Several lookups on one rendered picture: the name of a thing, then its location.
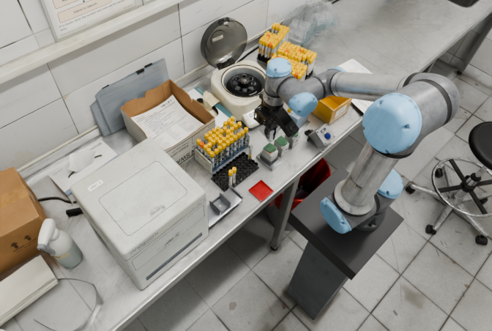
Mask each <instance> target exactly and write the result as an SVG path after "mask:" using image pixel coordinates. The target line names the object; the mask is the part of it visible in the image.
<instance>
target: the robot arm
mask: <svg viewBox="0 0 492 331"><path fill-rule="evenodd" d="M328 96H336V97H346V98H351V99H356V100H365V101H371V102H374V103H372V104H371V105H370V106H369V107H368V108H367V109H366V111H365V113H364V116H363V118H362V126H363V127H364V128H365V129H364V130H363V133H364V135H365V138H366V140H367V142H366V144H365V146H364V147H363V149H362V151H361V153H360V154H359V157H358V158H357V161H356V162H355V164H354V166H353V168H352V169H351V171H350V173H349V175H348V176H347V178H346V179H344V180H343V181H341V182H339V183H338V184H337V186H336V187H335V189H334V191H333V193H332V194H331V195H330V196H328V197H327V198H324V200H322V201H321V203H320V209H321V213H322V215H323V216H324V218H325V220H326V221H327V222H328V224H329V225H330V226H331V227H332V228H333V229H334V230H335V231H337V232H338V233H341V234H345V233H346V232H348V231H351V230H352V229H353V228H356V229H359V230H362V231H370V230H373V229H375V228H377V227H378V226H379V225H380V224H381V223H382V222H383V220H384V217H385V212H386V209H387V208H388V207H389V206H390V205H391V203H392V202H393V201H394V200H395V199H396V198H398V197H399V196H400V194H401V192H402V190H403V180H402V179H401V177H400V175H399V174H398V173H397V172H396V171H395V170H394V169H393V168H394V167H395V165H396V164H397V162H398V161H399V159H403V158H407V157H408V156H410V155H411V154H412V153H413V152H414V150H415V149H416V148H417V147H418V145H419V144H420V142H421V141H422V140H423V138H424V137H426V136H427V135H428V134H430V133H432V132H433V131H435V130H437V129H439V128H440V127H442V126H444V125H446V124H447V123H448V122H450V121H451V120H452V119H453V118H454V116H455V115H456V113H457V112H458V109H459V105H460V95H459V91H458V89H457V87H456V85H455V84H454V83H453V82H452V81H451V80H450V79H448V78H446V77H444V76H443V75H438V74H434V73H426V72H413V73H412V74H410V75H408V76H404V75H383V74H372V73H360V72H346V70H344V69H343V68H342V67H335V68H331V69H328V70H327V71H325V72H322V73H320V74H318V75H315V76H313V77H312V78H309V79H307V80H304V81H302V82H299V81H298V80H297V79H296V78H295V77H294V76H293V75H292V74H291V63H290V62H289V61H288V60H287V59H284V58H274V59H271V60H270V61H269V62H268V64H267V68H266V77H265V84H264V92H263V93H261V94H260V95H259V98H260V99H261V104H260V105H259V106H258V107H257V108H256V109H255V110H254V117H253V119H254V120H256V121H257V122H258V123H259V124H260V125H264V128H262V127H260V128H259V131H260V132H261V133H262V134H263V135H264V136H265V137H266V139H267V140H268V142H272V141H273V140H275V138H276V136H277V134H278V133H279V131H280V129H282V131H283V132H284V133H285V134H286V135H287V137H288V138H290V137H291V136H293V135H295V134H296V133H297V132H298V131H299V128H298V126H297V125H296V123H295V122H294V121H293V119H292V118H291V117H290V116H289V115H288V113H287V112H286V110H285V109H284V107H283V105H284V103H285V104H286V105H287V106H288V107H289V108H290V109H291V110H292V111H293V112H294V113H295V114H296V115H297V116H301V117H303V116H307V115H309V114H310V113H311V112H313V111H314V110H315V108H316V106H317V104H318V101H319V100H322V99H324V98H325V97H328ZM260 106H261V107H260ZM255 115H256V118H255Z"/></svg>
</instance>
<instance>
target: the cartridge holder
mask: <svg viewBox="0 0 492 331"><path fill-rule="evenodd" d="M256 158H257V159H258V160H260V161H261V162H262V163H263V164H264V165H265V166H267V167H268V168H269V169H271V170H272V171H274V170H275V169H276V168H277V167H278V166H279V165H280V164H281V163H282V161H281V160H279V159H278V158H279V156H277V157H276V158H275V159H274V160H273V161H271V162H270V161H268V160H267V159H266V158H265V157H264V156H262V152H260V153H259V154H258V155H256Z"/></svg>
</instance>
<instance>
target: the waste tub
mask: <svg viewBox="0 0 492 331"><path fill-rule="evenodd" d="M351 101H352V99H351V98H346V97H336V96H328V97H325V98H324V99H322V100H319V101H318V104H317V106H316V108H315V110H314V111H313V112H311V113H312V114H313V115H314V116H316V117H317V118H318V119H320V120H321V121H322V122H323V123H324V124H327V125H328V126H329V125H331V124H332V123H333V122H335V121H336V120H337V119H339V118H340V117H341V116H343V115H344V114H346V113H347V111H348V109H349V106H350V104H351Z"/></svg>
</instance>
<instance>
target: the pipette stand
mask: <svg viewBox="0 0 492 331"><path fill-rule="evenodd" d="M290 117H291V118H292V119H293V121H294V122H295V123H296V125H297V126H298V128H299V131H298V132H299V134H300V133H301V132H302V131H303V130H304V129H305V128H306V127H307V126H308V125H309V124H310V122H309V121H308V117H309V115H307V116H303V117H301V116H297V115H296V114H295V113H294V112H292V113H291V114H290Z"/></svg>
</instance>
